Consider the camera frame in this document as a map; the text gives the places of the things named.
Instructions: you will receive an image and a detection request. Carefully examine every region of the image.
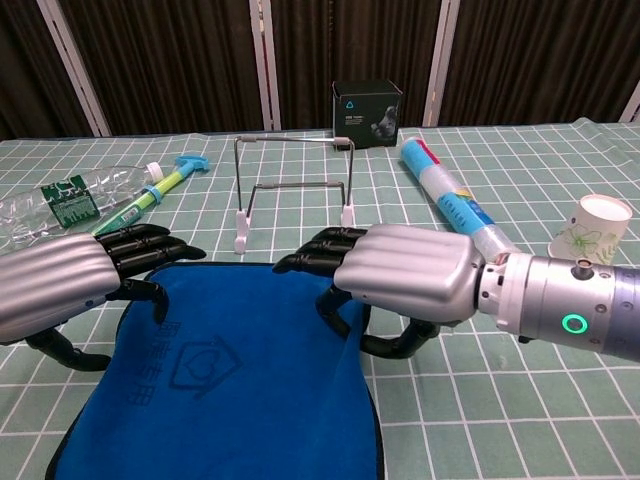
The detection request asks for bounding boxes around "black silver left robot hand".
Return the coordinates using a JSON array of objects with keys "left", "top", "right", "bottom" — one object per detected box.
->
[{"left": 0, "top": 223, "right": 208, "bottom": 373}]

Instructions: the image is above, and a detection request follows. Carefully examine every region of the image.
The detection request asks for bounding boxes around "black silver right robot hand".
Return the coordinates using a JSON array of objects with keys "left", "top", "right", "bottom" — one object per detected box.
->
[{"left": 272, "top": 223, "right": 484, "bottom": 361}]

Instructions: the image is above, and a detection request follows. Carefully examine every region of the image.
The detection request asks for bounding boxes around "blue towel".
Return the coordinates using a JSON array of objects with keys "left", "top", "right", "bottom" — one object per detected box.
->
[{"left": 44, "top": 261, "right": 384, "bottom": 480}]

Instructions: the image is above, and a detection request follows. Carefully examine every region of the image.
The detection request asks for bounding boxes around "green checkered tablecloth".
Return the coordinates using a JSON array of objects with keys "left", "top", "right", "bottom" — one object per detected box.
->
[{"left": 0, "top": 117, "right": 640, "bottom": 480}]

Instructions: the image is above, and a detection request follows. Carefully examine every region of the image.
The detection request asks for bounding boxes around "clear plastic water bottle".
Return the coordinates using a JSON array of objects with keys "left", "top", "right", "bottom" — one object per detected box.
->
[{"left": 0, "top": 160, "right": 166, "bottom": 252}]

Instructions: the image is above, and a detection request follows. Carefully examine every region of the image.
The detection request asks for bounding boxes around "roll of plastic bags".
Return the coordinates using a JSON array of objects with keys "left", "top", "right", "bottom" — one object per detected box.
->
[{"left": 398, "top": 135, "right": 522, "bottom": 265}]

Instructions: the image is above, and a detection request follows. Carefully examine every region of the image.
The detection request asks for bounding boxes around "green blue water pump toy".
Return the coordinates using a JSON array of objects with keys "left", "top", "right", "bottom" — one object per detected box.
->
[{"left": 89, "top": 155, "right": 211, "bottom": 237}]

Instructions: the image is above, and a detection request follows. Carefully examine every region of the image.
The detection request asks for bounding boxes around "small black cardboard box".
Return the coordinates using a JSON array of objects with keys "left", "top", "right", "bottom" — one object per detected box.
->
[{"left": 331, "top": 79, "right": 406, "bottom": 149}]

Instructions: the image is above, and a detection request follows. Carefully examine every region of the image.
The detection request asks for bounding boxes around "white floral paper cup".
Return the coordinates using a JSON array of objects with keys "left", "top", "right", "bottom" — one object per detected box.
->
[{"left": 546, "top": 193, "right": 634, "bottom": 267}]

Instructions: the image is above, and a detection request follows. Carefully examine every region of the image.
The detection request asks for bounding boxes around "dark brown curtain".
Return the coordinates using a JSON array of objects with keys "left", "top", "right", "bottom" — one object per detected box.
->
[{"left": 0, "top": 0, "right": 640, "bottom": 142}]

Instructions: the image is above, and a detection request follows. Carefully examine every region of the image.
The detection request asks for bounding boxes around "metal wire rack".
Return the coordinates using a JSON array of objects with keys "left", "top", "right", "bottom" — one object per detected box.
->
[{"left": 233, "top": 133, "right": 358, "bottom": 256}]

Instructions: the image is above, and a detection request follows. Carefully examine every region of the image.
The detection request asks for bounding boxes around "white partition post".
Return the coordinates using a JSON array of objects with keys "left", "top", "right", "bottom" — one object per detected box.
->
[
  {"left": 421, "top": 0, "right": 462, "bottom": 128},
  {"left": 36, "top": 0, "right": 112, "bottom": 138},
  {"left": 618, "top": 79, "right": 640, "bottom": 124},
  {"left": 247, "top": 0, "right": 283, "bottom": 133}
]

